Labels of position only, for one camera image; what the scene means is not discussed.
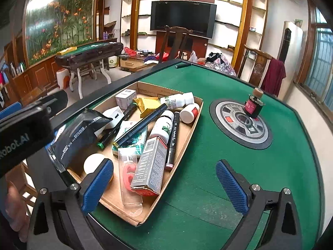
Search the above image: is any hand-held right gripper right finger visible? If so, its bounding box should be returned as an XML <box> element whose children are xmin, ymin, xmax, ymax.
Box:
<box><xmin>215</xmin><ymin>159</ymin><xmax>303</xmax><ymax>250</ymax></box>

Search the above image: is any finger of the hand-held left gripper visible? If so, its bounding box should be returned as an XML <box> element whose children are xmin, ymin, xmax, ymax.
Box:
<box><xmin>36</xmin><ymin>90</ymin><xmax>68</xmax><ymax>116</ymax></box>
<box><xmin>45</xmin><ymin>143</ymin><xmax>57</xmax><ymax>163</ymax></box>

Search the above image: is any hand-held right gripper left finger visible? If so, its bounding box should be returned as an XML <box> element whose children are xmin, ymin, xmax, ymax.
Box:
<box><xmin>27</xmin><ymin>158</ymin><xmax>115</xmax><ymax>250</ymax></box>

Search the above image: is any plain white round bottle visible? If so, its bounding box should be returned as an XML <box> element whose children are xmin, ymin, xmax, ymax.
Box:
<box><xmin>83</xmin><ymin>153</ymin><xmax>107</xmax><ymax>174</ymax></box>

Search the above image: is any cardboard box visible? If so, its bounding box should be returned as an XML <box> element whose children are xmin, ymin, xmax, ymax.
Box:
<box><xmin>66</xmin><ymin>81</ymin><xmax>204</xmax><ymax>228</ymax></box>

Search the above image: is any black snack bag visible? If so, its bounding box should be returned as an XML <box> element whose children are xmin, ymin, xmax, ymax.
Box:
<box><xmin>45</xmin><ymin>108</ymin><xmax>113</xmax><ymax>174</ymax></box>

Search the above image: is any clear blister pack red item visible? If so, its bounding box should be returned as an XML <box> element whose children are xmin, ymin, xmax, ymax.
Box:
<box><xmin>118</xmin><ymin>147</ymin><xmax>144</xmax><ymax>217</ymax></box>

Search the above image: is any black marker green cap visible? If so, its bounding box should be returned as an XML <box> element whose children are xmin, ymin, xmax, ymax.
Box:
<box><xmin>96</xmin><ymin>104</ymin><xmax>138</xmax><ymax>150</ymax></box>

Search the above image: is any grey carton red end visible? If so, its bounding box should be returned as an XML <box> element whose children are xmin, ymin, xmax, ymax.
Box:
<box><xmin>130</xmin><ymin>136</ymin><xmax>168</xmax><ymax>197</ymax></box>

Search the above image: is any green white wipes packet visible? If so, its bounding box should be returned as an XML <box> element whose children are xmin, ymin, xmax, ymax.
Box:
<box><xmin>112</xmin><ymin>121</ymin><xmax>149</xmax><ymax>157</ymax></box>

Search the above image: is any plain white box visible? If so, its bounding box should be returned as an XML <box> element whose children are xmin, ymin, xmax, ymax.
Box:
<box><xmin>102</xmin><ymin>106</ymin><xmax>125</xmax><ymax>130</ymax></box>

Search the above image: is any small white barcode box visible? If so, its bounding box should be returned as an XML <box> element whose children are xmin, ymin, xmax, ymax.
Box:
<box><xmin>115</xmin><ymin>89</ymin><xmax>137</xmax><ymax>110</ymax></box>

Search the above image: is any black marker pink cap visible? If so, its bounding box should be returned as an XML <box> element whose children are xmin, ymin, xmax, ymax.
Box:
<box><xmin>165</xmin><ymin>111</ymin><xmax>181</xmax><ymax>171</ymax></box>

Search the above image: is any white bottle red label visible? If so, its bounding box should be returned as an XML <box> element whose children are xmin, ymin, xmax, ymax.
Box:
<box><xmin>180</xmin><ymin>103</ymin><xmax>201</xmax><ymax>124</ymax></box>

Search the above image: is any white bottle ribbed cap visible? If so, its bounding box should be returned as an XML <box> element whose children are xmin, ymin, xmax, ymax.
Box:
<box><xmin>149</xmin><ymin>110</ymin><xmax>175</xmax><ymax>144</ymax></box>

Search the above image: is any yellow packet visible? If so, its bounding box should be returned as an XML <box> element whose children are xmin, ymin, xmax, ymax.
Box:
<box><xmin>133</xmin><ymin>97</ymin><xmax>162</xmax><ymax>119</ymax></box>

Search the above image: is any white bottle wide smooth cap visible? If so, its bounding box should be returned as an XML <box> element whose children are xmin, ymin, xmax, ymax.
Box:
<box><xmin>160</xmin><ymin>92</ymin><xmax>195</xmax><ymax>110</ymax></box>

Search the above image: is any person's left hand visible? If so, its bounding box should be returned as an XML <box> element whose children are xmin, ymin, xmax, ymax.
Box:
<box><xmin>5</xmin><ymin>182</ymin><xmax>30</xmax><ymax>241</ymax></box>

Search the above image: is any white plastic stool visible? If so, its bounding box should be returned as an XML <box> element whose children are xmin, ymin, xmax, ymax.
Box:
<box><xmin>56</xmin><ymin>68</ymin><xmax>72</xmax><ymax>91</ymax></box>

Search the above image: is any brown cardboard carton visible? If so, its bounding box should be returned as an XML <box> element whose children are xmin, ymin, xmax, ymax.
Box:
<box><xmin>19</xmin><ymin>86</ymin><xmax>47</xmax><ymax>105</ymax></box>

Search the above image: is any green topped mahjong table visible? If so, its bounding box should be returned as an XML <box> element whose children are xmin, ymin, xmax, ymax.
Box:
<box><xmin>55</xmin><ymin>42</ymin><xmax>124</xmax><ymax>99</ymax></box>

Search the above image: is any round grey table console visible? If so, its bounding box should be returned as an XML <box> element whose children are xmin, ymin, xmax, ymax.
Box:
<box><xmin>209</xmin><ymin>98</ymin><xmax>273</xmax><ymax>150</ymax></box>

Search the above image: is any small dark bottle red label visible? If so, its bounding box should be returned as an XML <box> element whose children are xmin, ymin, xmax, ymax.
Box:
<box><xmin>244</xmin><ymin>87</ymin><xmax>264</xmax><ymax>119</ymax></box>

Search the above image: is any low wooden cabinet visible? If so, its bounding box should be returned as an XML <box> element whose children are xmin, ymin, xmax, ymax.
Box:
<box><xmin>119</xmin><ymin>55</ymin><xmax>159</xmax><ymax>72</ymax></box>

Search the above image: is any maroon garment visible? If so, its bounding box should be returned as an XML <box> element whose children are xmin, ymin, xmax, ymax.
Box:
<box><xmin>261</xmin><ymin>59</ymin><xmax>287</xmax><ymax>98</ymax></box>

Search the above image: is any carved wooden chair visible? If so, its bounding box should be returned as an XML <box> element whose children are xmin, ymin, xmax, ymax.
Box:
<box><xmin>237</xmin><ymin>44</ymin><xmax>272</xmax><ymax>84</ymax></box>

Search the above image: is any pile of clothes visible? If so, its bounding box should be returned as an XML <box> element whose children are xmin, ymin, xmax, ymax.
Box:
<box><xmin>204</xmin><ymin>52</ymin><xmax>237</xmax><ymax>77</ymax></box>

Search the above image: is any dark wooden chair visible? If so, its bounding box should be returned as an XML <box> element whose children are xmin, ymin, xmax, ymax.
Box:
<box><xmin>158</xmin><ymin>25</ymin><xmax>193</xmax><ymax>64</ymax></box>

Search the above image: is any black television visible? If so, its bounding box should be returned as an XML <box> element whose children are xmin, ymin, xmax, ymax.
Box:
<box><xmin>150</xmin><ymin>0</ymin><xmax>217</xmax><ymax>39</ymax></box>

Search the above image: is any window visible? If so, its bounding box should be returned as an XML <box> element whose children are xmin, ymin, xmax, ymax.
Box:
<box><xmin>303</xmin><ymin>5</ymin><xmax>333</xmax><ymax>105</ymax></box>

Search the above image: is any white standing air conditioner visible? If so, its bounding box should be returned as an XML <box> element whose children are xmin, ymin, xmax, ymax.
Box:
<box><xmin>276</xmin><ymin>20</ymin><xmax>304</xmax><ymax>84</ymax></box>

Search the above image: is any floral wall painting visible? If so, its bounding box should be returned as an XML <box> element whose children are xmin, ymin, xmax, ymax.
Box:
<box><xmin>25</xmin><ymin>0</ymin><xmax>95</xmax><ymax>60</ymax></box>

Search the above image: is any wooden wall shelf unit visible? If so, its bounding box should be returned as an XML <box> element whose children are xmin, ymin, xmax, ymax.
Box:
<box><xmin>121</xmin><ymin>0</ymin><xmax>268</xmax><ymax>65</ymax></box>

